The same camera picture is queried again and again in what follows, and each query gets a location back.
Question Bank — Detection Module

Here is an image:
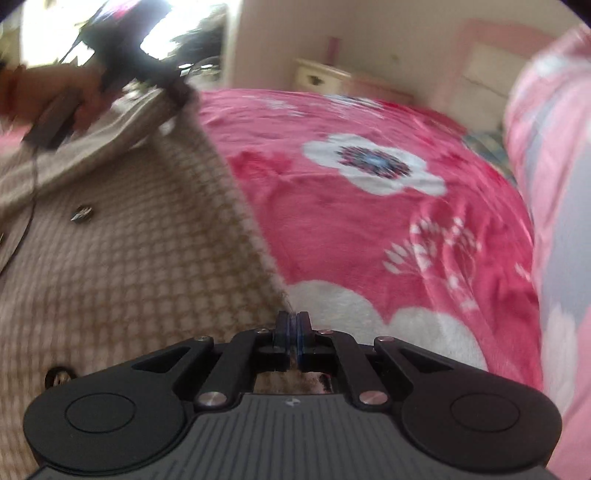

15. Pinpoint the person's left hand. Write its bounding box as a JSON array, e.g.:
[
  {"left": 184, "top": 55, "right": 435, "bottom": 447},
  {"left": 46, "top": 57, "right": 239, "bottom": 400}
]
[{"left": 14, "top": 62, "right": 118, "bottom": 136}]

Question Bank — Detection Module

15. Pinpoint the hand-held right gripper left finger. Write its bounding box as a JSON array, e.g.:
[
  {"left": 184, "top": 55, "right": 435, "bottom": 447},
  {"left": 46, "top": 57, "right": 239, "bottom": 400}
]
[{"left": 131, "top": 311, "right": 296, "bottom": 411}]

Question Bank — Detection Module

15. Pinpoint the pink floral blanket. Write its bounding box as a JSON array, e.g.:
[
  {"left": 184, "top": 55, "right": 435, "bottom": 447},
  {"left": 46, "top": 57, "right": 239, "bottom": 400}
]
[{"left": 196, "top": 88, "right": 544, "bottom": 386}]

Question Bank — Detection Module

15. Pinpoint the cream nightstand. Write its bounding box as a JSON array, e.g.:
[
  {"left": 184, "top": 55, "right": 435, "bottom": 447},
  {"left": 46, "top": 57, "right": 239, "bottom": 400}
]
[{"left": 293, "top": 58, "right": 416, "bottom": 106}]

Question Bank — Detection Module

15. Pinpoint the pink headboard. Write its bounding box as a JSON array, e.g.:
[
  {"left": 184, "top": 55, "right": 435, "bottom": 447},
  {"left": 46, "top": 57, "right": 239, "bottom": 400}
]
[{"left": 451, "top": 18, "right": 570, "bottom": 136}]

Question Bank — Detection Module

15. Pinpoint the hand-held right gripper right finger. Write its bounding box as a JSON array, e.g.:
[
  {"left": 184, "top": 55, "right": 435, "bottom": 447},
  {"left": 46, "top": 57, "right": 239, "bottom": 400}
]
[{"left": 296, "top": 311, "right": 455, "bottom": 411}]

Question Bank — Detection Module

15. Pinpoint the beige houndstooth coat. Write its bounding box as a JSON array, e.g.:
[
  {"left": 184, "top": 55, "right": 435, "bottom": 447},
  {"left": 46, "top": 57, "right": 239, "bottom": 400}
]
[{"left": 0, "top": 83, "right": 296, "bottom": 480}]

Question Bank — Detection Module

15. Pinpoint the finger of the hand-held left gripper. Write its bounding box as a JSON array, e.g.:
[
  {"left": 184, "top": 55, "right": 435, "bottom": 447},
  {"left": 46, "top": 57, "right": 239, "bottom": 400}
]
[{"left": 154, "top": 71, "right": 201, "bottom": 112}]

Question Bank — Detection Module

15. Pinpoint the plaid cloth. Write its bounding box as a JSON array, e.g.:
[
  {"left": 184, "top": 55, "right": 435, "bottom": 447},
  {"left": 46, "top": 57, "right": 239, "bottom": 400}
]
[{"left": 463, "top": 130, "right": 519, "bottom": 186}]

